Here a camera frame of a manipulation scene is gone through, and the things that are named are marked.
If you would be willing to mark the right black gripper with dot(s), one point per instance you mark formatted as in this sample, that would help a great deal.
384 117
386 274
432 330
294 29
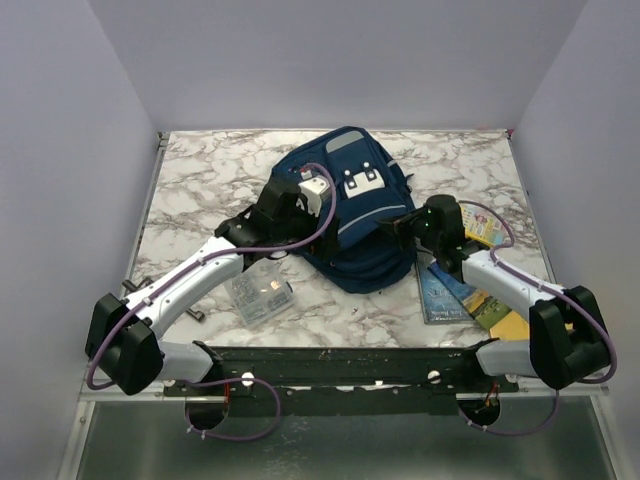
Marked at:
401 226

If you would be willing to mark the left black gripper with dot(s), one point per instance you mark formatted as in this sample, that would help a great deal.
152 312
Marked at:
330 244

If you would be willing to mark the navy blue student backpack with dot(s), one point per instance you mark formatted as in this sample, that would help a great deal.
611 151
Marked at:
370 186

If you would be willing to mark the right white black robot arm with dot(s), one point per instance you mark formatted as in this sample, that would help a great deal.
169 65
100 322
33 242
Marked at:
568 341

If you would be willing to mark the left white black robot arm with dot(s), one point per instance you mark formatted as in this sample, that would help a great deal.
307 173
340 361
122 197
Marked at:
125 344

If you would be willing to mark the clear plastic parts box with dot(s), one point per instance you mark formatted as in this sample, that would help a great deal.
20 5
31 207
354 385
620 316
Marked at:
259 293

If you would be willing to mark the dark blue hardcover book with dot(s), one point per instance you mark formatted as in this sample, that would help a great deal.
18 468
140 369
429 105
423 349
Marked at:
439 306

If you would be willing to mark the Animal Farm blue book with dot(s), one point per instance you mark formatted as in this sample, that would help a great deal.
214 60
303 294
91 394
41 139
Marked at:
485 309

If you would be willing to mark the yellow notebook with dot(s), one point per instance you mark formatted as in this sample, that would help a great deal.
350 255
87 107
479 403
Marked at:
511 327

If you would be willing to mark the metal table clamp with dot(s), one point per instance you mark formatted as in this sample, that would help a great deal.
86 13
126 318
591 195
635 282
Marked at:
129 287

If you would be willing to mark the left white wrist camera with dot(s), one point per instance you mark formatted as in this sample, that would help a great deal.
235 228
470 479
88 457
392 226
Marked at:
314 191

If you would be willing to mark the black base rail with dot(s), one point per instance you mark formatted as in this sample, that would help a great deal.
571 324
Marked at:
326 381

